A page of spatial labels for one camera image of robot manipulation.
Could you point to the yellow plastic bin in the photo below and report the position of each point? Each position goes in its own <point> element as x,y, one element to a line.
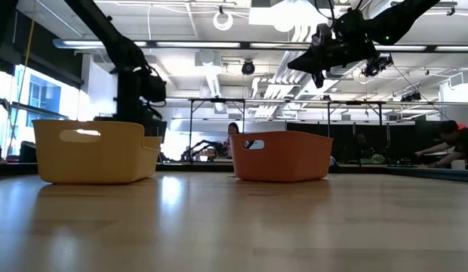
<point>94,158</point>

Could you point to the orange plastic bin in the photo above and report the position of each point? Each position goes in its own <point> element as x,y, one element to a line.
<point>281,158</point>

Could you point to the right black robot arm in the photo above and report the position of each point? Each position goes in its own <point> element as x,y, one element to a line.
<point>404,19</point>

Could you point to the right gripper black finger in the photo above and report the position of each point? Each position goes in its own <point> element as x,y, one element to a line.
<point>319,79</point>
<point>303,62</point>

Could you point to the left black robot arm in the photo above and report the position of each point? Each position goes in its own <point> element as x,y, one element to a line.
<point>105,34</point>

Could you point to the black ceiling camera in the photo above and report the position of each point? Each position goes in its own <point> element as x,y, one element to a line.
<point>248,67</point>

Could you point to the black aluminium table frame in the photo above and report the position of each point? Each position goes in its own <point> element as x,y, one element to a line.
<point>426,173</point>

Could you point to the black computer monitor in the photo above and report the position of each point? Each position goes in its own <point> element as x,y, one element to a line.
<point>160,128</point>

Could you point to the black chair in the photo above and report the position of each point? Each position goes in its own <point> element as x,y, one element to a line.
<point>28,151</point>

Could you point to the black ceiling spotlight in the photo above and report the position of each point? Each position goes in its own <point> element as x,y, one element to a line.
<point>410,97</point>
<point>375,67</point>

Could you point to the black metal rig frame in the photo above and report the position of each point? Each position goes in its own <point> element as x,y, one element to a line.
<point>219,100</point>

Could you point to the black background robot arm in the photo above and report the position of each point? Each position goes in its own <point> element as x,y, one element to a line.
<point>204,149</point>

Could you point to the long ceiling light bar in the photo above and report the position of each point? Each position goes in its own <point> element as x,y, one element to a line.
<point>204,44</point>

